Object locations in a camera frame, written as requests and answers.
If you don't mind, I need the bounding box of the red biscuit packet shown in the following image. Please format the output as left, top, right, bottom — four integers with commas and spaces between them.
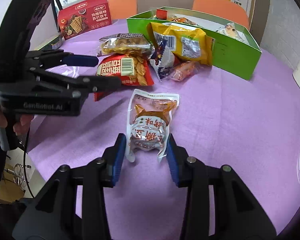
96, 54, 154, 86

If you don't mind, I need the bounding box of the white spicy tofu packet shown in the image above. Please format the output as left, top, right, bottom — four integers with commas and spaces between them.
125, 89, 180, 163

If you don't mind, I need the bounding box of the yellow chip bag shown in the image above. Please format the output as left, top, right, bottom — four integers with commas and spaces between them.
148, 22, 214, 66

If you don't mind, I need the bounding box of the orange clear peanut packet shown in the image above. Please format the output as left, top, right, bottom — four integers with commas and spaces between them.
167, 16, 197, 26

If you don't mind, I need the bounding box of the small red sausage packet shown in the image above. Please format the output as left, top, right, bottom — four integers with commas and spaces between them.
167, 61, 200, 82

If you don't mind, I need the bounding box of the chocolate chip cookie packet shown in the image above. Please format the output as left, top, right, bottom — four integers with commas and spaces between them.
216, 22, 244, 42

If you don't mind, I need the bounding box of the person left hand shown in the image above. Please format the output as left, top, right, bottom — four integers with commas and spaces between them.
0, 110, 34, 135

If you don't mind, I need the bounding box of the clear twisted snack bag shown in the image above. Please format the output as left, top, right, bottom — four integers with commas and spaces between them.
97, 33, 154, 56

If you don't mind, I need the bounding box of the red cracker box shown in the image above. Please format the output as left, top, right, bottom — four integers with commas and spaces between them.
57, 0, 112, 40

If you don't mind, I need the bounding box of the orange chair left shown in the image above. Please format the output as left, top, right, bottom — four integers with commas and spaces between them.
108, 0, 138, 20

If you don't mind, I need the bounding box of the orange chair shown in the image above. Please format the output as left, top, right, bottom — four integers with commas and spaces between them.
192, 0, 250, 29
108, 0, 138, 20

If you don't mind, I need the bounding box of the green snack box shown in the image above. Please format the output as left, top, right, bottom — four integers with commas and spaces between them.
126, 6, 262, 81

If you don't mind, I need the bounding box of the orange chair right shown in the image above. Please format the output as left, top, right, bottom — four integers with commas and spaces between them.
192, 0, 250, 29

